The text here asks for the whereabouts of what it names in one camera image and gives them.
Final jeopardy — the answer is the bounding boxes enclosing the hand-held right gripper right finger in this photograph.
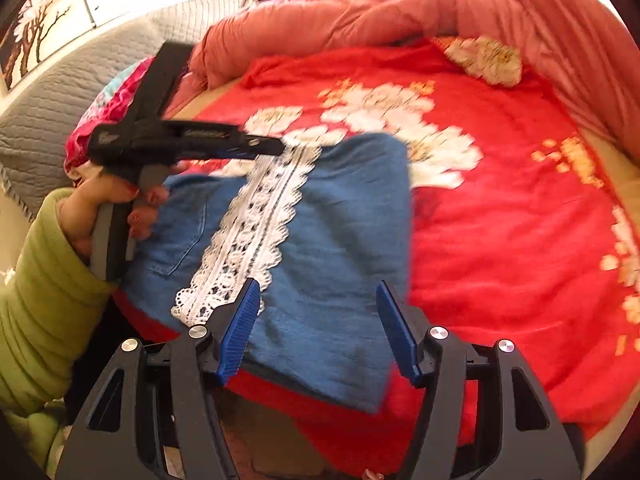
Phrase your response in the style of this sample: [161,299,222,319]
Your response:
[376,280,586,480]

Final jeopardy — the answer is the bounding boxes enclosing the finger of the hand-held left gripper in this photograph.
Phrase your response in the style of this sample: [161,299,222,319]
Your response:
[220,127,287,162]
[127,40,195,128]

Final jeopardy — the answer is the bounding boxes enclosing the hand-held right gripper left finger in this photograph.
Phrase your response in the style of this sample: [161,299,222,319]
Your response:
[55,278,262,480]

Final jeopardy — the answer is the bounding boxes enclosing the blue pants with lace trim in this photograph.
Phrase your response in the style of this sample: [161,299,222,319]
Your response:
[120,132,413,415]

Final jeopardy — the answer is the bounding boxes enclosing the person's left forearm green sleeve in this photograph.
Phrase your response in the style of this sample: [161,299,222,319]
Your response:
[0,187,118,476]

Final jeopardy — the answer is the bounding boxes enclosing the person's left hand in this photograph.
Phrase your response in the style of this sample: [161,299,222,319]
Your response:
[57,160,191,261]

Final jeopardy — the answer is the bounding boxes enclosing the pink floral pillow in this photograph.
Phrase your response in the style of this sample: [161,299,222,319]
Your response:
[64,57,156,181]

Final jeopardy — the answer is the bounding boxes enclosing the grey quilted headboard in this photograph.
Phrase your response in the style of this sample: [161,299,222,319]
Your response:
[0,0,256,221]

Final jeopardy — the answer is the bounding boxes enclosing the red floral blanket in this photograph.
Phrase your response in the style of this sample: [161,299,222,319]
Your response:
[115,37,640,478]

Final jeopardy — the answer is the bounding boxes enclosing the pink comforter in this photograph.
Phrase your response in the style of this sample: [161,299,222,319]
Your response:
[170,0,640,151]

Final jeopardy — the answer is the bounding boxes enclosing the small floral cloth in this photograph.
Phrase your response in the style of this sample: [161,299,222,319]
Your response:
[442,35,523,88]

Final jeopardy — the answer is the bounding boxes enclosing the tree branch wall art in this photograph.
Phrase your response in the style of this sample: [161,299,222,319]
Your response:
[0,0,166,91]

